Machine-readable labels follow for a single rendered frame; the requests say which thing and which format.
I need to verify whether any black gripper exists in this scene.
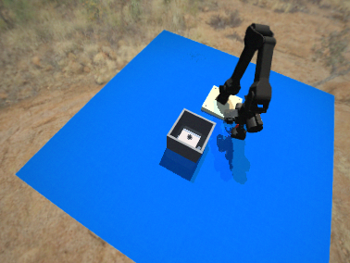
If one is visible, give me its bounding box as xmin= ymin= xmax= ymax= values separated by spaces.
xmin=231 ymin=102 xmax=247 ymax=140

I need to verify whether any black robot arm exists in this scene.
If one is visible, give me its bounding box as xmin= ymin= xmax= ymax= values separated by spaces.
xmin=215 ymin=23 xmax=277 ymax=133

